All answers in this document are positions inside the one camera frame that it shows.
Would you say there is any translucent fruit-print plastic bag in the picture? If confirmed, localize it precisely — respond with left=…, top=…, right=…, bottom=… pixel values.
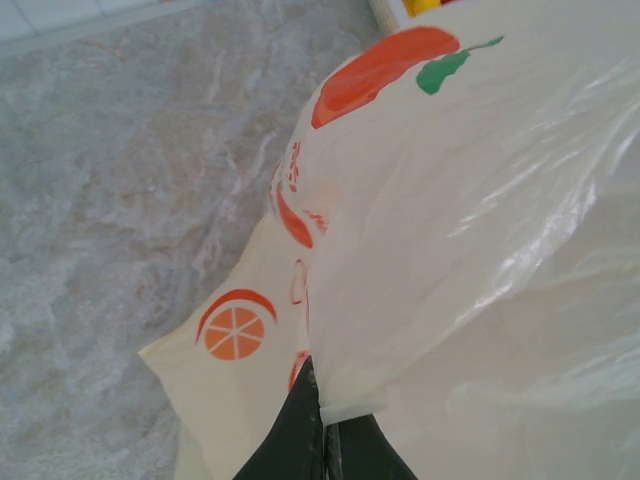
left=138, top=20, right=640, bottom=480

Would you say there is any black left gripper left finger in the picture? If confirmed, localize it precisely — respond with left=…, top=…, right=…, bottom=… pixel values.
left=233, top=355, right=325, bottom=480

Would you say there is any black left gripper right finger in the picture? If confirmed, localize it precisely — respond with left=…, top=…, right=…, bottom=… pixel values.
left=325, top=409, right=419, bottom=480

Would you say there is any yellow fake banana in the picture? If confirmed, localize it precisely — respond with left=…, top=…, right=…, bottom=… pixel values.
left=404, top=0, right=442, bottom=18

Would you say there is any white plastic basket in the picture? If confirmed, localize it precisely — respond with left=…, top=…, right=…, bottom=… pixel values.
left=368, top=0, right=416, bottom=32

